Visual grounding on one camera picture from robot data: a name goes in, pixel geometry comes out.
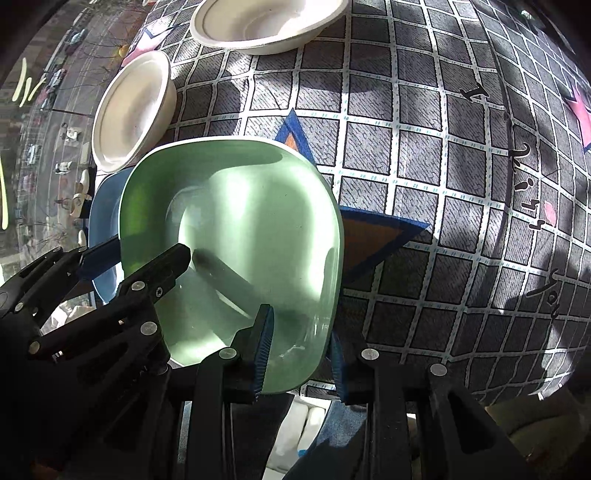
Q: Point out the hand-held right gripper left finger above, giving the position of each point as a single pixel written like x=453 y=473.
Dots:
x=262 y=355

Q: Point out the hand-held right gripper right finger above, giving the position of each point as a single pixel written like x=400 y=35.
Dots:
x=338 y=369

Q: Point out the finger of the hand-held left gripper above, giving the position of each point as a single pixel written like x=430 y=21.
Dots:
x=159 y=272
x=98 y=259

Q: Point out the blue square plate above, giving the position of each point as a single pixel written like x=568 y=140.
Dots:
x=104 y=217

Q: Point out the green square plate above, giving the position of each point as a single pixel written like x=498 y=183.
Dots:
x=258 y=217

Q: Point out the white paper bowl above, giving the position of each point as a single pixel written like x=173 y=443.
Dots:
x=129 y=110
x=268 y=21

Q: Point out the grey checked printed tablecloth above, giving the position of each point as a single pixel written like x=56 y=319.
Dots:
x=438 y=207

